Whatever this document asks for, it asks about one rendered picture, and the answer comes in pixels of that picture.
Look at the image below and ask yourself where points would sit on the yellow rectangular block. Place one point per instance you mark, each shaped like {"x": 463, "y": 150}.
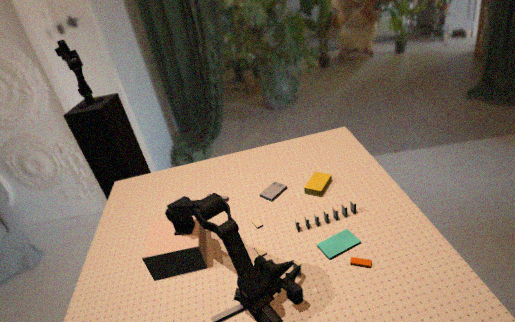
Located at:
{"x": 318, "y": 184}

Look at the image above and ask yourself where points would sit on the mint green flat block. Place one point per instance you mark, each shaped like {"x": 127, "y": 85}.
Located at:
{"x": 338, "y": 244}

